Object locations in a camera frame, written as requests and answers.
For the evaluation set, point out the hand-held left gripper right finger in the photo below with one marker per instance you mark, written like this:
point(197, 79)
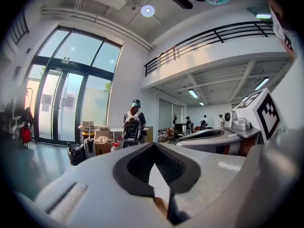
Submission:
point(213, 186)

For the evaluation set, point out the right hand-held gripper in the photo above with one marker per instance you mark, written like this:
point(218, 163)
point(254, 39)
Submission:
point(251, 108)

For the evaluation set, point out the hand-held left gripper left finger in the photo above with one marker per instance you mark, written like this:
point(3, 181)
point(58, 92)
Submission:
point(95, 186)

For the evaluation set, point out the black rubbish bag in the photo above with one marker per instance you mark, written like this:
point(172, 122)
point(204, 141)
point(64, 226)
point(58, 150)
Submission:
point(76, 154)

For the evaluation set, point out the white suitcase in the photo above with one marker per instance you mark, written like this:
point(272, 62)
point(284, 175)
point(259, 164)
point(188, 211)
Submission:
point(89, 148)

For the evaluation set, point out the small cardboard box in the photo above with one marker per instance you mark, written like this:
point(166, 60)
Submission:
point(104, 148)

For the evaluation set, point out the potted plant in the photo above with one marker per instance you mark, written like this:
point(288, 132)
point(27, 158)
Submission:
point(175, 119)

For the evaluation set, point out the white marble table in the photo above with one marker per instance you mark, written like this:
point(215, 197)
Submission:
point(159, 179)

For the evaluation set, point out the white and black backpack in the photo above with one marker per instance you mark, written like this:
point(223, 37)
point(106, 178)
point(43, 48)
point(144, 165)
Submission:
point(131, 129)

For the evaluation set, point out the large glass entrance door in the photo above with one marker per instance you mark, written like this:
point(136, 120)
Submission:
point(71, 103)

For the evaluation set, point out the red bag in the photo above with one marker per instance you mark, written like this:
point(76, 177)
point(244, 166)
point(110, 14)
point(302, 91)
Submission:
point(25, 134)

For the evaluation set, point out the black balcony railing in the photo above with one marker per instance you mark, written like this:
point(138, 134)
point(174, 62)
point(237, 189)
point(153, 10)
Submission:
point(222, 37)

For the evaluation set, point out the round ceiling light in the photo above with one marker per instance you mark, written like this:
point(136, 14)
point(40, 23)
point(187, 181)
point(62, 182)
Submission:
point(147, 11)

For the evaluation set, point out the white ceiling pipes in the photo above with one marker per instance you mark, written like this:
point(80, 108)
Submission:
point(95, 20)

